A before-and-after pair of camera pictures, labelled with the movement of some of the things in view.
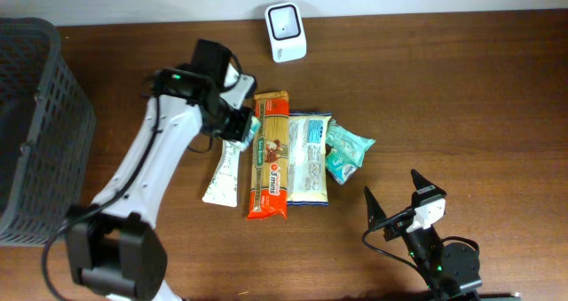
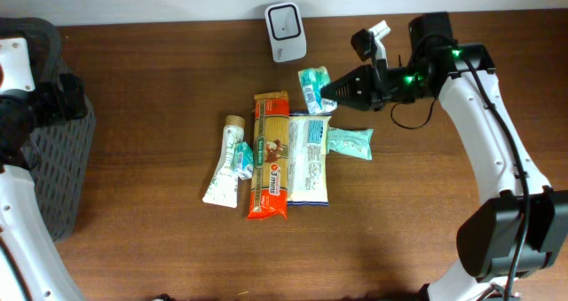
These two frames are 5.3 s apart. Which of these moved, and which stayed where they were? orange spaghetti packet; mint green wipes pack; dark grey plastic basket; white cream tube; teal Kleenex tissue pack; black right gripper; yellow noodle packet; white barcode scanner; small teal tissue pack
Moved: teal Kleenex tissue pack; black right gripper; mint green wipes pack; small teal tissue pack
Stayed: white cream tube; dark grey plastic basket; orange spaghetti packet; yellow noodle packet; white barcode scanner
